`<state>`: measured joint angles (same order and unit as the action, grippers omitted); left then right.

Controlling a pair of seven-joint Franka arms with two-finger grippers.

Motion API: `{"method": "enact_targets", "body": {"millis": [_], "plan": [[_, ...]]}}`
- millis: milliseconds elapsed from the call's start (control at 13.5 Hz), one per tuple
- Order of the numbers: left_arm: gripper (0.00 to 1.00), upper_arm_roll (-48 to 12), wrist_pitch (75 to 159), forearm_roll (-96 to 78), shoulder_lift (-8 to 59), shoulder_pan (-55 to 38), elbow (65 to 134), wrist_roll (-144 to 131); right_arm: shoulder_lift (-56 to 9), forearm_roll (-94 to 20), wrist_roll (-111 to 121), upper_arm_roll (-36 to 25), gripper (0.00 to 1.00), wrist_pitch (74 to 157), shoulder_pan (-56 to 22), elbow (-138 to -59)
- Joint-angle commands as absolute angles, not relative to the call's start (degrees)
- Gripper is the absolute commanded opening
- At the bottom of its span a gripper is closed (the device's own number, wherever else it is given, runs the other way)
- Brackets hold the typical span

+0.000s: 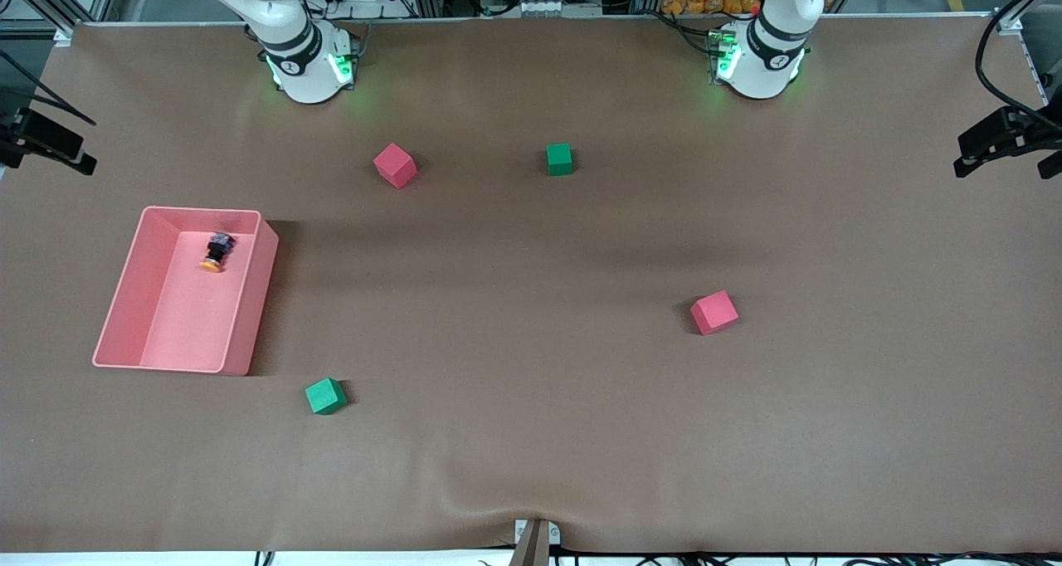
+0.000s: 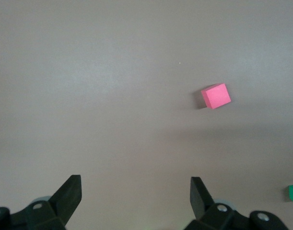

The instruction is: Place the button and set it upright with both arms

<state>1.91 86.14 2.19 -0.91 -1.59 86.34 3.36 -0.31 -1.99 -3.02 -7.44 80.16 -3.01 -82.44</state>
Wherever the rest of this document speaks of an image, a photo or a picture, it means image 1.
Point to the white connector strip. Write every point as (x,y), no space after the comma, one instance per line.
(535,7)

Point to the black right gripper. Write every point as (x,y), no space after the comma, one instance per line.
(40,137)

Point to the green foam cube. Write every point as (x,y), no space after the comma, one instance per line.
(324,397)
(558,159)

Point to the metal corner bracket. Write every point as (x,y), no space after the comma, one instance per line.
(63,36)
(1010,23)

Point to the brown table mat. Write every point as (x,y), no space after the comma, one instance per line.
(531,433)

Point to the yellow cap push button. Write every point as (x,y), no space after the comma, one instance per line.
(217,251)

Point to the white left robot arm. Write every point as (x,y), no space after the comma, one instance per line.
(767,61)

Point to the pink plastic bin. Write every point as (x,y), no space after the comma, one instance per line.
(195,317)

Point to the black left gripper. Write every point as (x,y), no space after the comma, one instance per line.
(998,134)

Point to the metal table clamp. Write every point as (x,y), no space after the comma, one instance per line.
(536,545)

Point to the pink foam cube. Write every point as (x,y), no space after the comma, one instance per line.
(713,313)
(394,166)

